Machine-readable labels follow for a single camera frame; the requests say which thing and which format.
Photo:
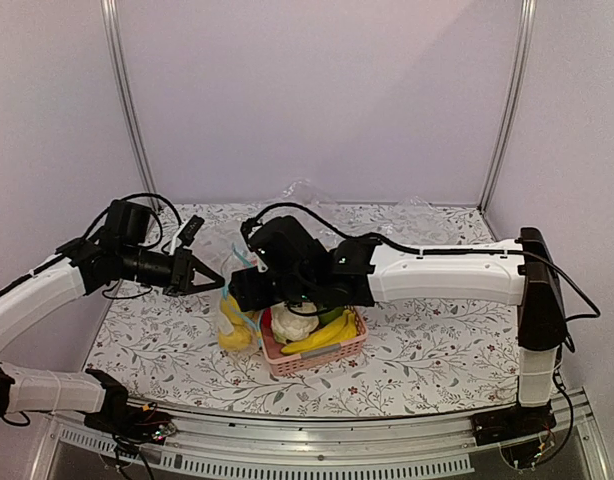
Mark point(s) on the pink perforated plastic basket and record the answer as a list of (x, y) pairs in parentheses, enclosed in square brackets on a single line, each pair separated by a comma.
[(345, 343)]

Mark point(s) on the red toy fruit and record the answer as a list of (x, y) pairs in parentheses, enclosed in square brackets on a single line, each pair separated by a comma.
[(265, 326)]

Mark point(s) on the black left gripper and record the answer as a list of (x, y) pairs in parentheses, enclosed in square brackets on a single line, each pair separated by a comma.
[(181, 283)]

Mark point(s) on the aluminium front frame rail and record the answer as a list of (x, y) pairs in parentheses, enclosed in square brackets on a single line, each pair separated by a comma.
[(225, 445)]

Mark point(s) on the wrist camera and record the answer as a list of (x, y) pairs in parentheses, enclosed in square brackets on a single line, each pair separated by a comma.
[(190, 229), (247, 229)]

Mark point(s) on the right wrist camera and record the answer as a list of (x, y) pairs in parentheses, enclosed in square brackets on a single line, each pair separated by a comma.
[(247, 229)]

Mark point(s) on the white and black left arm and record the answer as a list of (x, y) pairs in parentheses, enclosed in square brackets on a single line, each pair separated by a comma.
[(113, 248)]

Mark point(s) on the yellow green toy mango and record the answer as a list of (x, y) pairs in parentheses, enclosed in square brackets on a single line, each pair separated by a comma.
[(230, 309)]

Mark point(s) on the clear zip top bag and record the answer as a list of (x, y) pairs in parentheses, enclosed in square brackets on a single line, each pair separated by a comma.
[(236, 258)]

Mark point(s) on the white toy cauliflower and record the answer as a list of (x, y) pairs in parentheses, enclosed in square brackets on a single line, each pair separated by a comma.
[(288, 327)]

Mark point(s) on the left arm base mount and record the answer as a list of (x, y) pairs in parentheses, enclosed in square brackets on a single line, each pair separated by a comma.
[(129, 423)]

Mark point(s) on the crumpled clear plastic bag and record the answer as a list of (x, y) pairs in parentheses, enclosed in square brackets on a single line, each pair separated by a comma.
[(304, 192)]

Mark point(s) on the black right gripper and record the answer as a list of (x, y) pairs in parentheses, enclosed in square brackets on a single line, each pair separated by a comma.
[(245, 292)]

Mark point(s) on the green toy pear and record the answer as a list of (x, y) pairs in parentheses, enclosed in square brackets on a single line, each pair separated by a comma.
[(331, 315)]

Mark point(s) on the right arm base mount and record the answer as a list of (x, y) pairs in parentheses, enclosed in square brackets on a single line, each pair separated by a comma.
[(524, 434)]

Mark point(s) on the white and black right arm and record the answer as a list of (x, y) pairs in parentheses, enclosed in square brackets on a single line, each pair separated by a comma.
[(368, 269)]

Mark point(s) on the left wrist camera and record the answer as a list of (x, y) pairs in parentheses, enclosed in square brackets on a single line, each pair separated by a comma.
[(190, 229)]

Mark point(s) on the yellow toy lemon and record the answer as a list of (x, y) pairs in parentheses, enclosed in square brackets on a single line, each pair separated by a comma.
[(234, 338)]

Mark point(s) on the floral patterned table mat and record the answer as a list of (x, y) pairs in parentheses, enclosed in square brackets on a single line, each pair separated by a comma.
[(411, 357)]

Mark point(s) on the aluminium left corner post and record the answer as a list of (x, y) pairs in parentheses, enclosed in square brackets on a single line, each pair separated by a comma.
[(111, 24)]

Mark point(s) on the yellow toy banana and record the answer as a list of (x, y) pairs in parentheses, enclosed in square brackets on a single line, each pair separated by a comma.
[(322, 337)]

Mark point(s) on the aluminium corner post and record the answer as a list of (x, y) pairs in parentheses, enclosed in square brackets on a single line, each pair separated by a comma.
[(111, 24), (514, 90)]

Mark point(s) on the aluminium right corner post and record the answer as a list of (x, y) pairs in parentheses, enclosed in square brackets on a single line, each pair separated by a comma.
[(514, 90)]

